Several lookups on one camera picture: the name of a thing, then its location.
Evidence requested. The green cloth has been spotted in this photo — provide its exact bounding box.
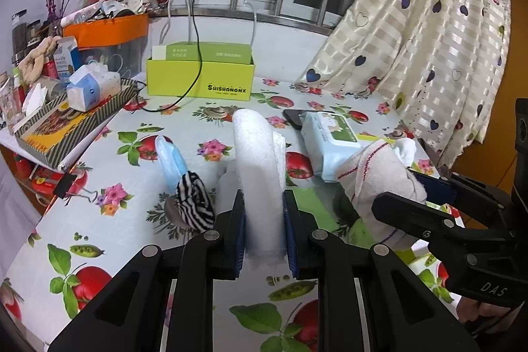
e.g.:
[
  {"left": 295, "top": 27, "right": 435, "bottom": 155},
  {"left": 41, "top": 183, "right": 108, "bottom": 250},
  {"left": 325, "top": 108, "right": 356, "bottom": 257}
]
[{"left": 291, "top": 188, "right": 338, "bottom": 232}]

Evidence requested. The white towel red stitching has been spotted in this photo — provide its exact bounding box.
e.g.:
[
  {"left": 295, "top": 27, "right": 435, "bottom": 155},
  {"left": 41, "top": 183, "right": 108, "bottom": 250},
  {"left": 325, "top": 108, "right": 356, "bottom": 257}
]
[{"left": 336, "top": 139, "right": 427, "bottom": 251}]

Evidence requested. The blue face mask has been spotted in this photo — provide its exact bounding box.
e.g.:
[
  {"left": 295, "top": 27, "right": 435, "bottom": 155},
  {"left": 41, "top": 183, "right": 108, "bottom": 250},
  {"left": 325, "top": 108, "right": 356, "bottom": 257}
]
[{"left": 155, "top": 136, "right": 189, "bottom": 193}]

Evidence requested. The person's right hand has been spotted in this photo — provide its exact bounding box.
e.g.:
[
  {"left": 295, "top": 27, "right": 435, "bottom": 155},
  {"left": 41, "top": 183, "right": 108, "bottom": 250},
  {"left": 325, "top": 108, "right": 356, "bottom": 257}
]
[{"left": 456, "top": 298, "right": 519, "bottom": 336}]

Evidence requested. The white tray with green rim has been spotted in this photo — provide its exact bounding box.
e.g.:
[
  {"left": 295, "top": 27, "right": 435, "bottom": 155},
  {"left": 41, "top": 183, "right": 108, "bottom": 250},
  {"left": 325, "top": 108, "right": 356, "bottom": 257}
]
[{"left": 358, "top": 132, "right": 467, "bottom": 266}]

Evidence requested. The green plastic jar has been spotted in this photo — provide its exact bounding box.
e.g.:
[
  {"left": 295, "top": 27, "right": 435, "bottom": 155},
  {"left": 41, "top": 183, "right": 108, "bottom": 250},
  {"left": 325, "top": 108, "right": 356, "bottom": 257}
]
[{"left": 347, "top": 218, "right": 376, "bottom": 249}]

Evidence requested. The wet wipes pack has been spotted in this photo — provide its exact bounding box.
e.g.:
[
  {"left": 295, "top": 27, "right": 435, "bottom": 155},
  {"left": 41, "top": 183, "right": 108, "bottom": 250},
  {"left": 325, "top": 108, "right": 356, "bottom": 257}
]
[{"left": 301, "top": 112, "right": 362, "bottom": 182}]

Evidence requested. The black smartphone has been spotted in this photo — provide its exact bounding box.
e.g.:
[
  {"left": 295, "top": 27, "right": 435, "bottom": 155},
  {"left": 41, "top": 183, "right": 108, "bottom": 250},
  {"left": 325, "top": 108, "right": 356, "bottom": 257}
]
[{"left": 282, "top": 109, "right": 328, "bottom": 130}]

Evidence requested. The lime green cardboard box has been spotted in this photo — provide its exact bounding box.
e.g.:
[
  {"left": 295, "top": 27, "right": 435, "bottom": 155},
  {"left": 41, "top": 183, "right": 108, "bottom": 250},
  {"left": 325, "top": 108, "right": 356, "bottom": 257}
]
[{"left": 146, "top": 42, "right": 255, "bottom": 102}]

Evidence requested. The heart patterned curtain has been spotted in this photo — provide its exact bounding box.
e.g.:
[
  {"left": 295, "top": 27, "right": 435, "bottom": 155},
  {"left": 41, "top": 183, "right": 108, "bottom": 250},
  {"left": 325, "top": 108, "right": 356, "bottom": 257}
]
[{"left": 297, "top": 0, "right": 511, "bottom": 167}]

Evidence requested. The black binder clip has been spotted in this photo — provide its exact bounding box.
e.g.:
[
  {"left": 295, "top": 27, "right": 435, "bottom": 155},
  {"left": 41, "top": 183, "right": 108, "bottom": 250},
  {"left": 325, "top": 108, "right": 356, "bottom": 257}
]
[{"left": 53, "top": 169, "right": 98, "bottom": 203}]

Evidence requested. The blue white tissue pack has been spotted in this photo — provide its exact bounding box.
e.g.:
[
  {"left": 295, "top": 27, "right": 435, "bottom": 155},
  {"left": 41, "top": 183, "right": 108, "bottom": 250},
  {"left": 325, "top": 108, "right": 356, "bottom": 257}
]
[{"left": 66, "top": 62, "right": 121, "bottom": 112}]

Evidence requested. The striped cardboard box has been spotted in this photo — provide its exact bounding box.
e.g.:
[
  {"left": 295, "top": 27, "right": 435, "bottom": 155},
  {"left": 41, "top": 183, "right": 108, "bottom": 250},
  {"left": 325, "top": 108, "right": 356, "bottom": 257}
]
[{"left": 14, "top": 79, "right": 138, "bottom": 169}]

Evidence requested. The orange storage box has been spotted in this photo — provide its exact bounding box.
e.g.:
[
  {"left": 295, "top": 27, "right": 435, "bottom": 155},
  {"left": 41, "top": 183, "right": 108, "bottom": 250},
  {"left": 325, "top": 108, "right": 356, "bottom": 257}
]
[{"left": 63, "top": 14, "right": 149, "bottom": 49}]

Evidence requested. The white cable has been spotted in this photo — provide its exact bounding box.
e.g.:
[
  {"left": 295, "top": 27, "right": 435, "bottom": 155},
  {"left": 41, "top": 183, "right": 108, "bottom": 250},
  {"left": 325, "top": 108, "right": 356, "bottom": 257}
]
[{"left": 242, "top": 0, "right": 258, "bottom": 48}]

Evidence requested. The black power cable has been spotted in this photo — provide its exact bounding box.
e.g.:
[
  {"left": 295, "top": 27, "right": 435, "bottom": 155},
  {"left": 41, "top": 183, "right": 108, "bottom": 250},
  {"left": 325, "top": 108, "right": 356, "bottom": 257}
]
[{"left": 121, "top": 0, "right": 205, "bottom": 113}]

